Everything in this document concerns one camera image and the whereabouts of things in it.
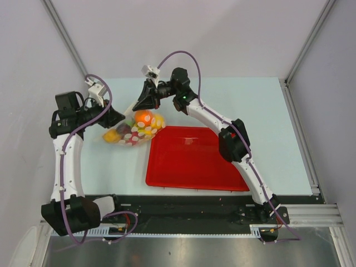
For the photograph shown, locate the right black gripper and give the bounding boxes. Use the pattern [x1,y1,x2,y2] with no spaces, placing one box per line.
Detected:
[133,78,179,112]

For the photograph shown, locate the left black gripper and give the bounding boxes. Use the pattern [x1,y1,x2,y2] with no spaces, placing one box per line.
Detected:
[76,96,125,128]

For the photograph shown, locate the fake yellow mango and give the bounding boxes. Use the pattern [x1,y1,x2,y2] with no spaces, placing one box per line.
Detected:
[102,129,121,144]

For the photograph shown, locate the clear zip top bag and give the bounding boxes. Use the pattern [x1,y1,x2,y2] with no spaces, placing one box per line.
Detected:
[93,102,164,147]

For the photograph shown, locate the fake dark purple fruit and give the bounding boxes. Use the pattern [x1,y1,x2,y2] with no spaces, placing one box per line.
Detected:
[116,123,131,136]

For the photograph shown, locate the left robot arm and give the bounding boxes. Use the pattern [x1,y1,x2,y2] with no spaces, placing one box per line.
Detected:
[41,90,125,236]

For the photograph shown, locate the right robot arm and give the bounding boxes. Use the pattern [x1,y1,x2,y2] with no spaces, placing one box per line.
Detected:
[133,65,280,223]

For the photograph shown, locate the fake orange fruit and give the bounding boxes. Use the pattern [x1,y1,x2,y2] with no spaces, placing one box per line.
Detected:
[134,110,154,127]

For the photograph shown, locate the fake pink dragon fruit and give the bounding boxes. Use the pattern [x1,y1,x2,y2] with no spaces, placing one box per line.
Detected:
[120,128,154,146]

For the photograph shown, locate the red plastic tray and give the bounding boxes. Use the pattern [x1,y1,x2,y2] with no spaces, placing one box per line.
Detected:
[146,126,249,192]

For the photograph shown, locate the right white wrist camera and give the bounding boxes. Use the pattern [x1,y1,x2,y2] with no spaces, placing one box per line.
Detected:
[141,65,160,88]

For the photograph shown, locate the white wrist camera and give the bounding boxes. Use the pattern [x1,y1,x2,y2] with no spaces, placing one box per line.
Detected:
[85,78,107,107]
[141,65,160,88]

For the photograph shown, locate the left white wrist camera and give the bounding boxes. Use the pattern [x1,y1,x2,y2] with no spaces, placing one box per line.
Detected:
[85,78,107,107]

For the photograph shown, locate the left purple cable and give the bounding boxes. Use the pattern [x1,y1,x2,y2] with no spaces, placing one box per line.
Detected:
[60,74,139,245]

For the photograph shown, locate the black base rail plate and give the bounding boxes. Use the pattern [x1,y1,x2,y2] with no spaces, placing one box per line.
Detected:
[57,194,325,237]

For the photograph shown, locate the left aluminium frame post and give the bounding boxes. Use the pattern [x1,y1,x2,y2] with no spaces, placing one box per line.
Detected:
[41,0,88,78]

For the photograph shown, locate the aluminium frame post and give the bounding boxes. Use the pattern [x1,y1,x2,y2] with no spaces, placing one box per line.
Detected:
[283,0,336,86]
[41,0,88,78]

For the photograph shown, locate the right aluminium frame post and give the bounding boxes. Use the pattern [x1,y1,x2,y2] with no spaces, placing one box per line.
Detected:
[283,0,336,86]

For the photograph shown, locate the aluminium front rail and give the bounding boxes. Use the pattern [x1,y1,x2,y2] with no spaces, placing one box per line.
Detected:
[41,199,341,235]

